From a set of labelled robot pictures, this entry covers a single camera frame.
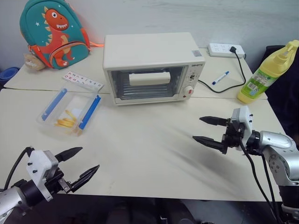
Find teal dinosaur backpack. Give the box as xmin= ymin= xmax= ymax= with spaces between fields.
xmin=19 ymin=0 xmax=105 ymax=70

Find clear container blue clips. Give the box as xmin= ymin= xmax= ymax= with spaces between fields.
xmin=36 ymin=86 xmax=102 ymax=142

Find yellow french fry pile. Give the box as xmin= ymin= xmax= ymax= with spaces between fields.
xmin=54 ymin=118 xmax=76 ymax=128

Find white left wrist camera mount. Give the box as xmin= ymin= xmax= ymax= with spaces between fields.
xmin=26 ymin=150 xmax=59 ymax=202

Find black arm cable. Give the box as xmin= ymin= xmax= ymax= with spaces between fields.
xmin=237 ymin=127 xmax=285 ymax=224
xmin=3 ymin=146 xmax=33 ymax=190

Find blue bowl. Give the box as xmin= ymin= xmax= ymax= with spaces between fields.
xmin=0 ymin=66 xmax=21 ymax=83

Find glass oven door white handle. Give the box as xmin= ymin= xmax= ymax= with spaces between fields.
xmin=109 ymin=65 xmax=190 ymax=102

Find beige plush toy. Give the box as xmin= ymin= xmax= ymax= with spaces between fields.
xmin=23 ymin=52 xmax=46 ymax=71

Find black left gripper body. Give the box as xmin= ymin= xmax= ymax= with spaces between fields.
xmin=45 ymin=169 xmax=72 ymax=195

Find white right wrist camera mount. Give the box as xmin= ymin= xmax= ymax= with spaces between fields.
xmin=231 ymin=105 xmax=254 ymax=152

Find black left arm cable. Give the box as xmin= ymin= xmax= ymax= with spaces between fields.
xmin=3 ymin=146 xmax=33 ymax=190

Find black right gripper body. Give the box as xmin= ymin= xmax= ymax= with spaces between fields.
xmin=221 ymin=118 xmax=246 ymax=155

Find blue white marker pen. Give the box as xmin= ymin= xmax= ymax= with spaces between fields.
xmin=211 ymin=70 xmax=230 ymax=85

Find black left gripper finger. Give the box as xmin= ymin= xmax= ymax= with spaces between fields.
xmin=55 ymin=147 xmax=84 ymax=162
xmin=69 ymin=164 xmax=100 ymax=193

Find yellow plastic bottle green label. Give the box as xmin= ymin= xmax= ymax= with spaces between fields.
xmin=236 ymin=39 xmax=299 ymax=104

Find black power cord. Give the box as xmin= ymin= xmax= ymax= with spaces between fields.
xmin=198 ymin=46 xmax=247 ymax=94

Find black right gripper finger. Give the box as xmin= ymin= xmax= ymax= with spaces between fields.
xmin=192 ymin=135 xmax=223 ymax=153
xmin=199 ymin=116 xmax=228 ymax=127

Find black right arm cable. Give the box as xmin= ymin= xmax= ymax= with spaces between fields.
xmin=237 ymin=127 xmax=285 ymax=224

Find white toaster oven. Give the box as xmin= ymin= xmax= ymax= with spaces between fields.
xmin=102 ymin=32 xmax=206 ymax=107

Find white power strip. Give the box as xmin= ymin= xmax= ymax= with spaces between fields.
xmin=207 ymin=42 xmax=247 ymax=58

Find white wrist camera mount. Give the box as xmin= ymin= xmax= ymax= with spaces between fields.
xmin=26 ymin=150 xmax=59 ymax=202
xmin=231 ymin=105 xmax=254 ymax=152

